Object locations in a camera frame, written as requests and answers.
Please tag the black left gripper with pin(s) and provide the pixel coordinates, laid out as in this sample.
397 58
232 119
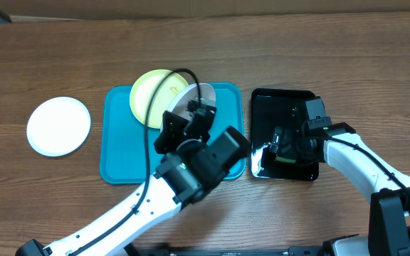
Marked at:
174 126

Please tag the white plate with pink rim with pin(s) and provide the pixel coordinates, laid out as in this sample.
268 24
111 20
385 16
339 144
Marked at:
179 104

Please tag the green yellow sponge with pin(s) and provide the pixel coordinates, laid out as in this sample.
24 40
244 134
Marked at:
286 159

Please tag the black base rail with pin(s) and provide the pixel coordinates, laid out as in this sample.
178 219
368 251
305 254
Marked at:
131 250

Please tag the black water tray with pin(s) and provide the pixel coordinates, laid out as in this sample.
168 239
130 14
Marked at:
271 108

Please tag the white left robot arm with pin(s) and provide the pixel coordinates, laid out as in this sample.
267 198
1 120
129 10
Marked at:
189 170

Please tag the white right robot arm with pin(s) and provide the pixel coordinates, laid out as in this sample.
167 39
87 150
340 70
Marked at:
386 189

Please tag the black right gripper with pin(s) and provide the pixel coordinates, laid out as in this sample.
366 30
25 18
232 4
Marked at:
285 143

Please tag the yellow-green plate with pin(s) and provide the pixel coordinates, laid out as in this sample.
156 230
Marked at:
142 92

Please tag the blue plastic tray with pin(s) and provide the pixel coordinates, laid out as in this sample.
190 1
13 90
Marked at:
122 158

